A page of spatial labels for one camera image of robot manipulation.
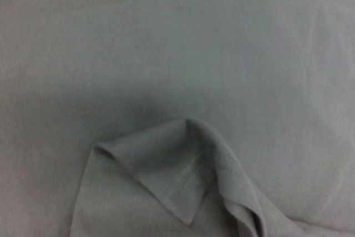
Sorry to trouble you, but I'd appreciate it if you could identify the dark green shirt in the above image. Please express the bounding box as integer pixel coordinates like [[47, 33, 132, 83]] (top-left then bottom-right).
[[0, 0, 355, 237]]

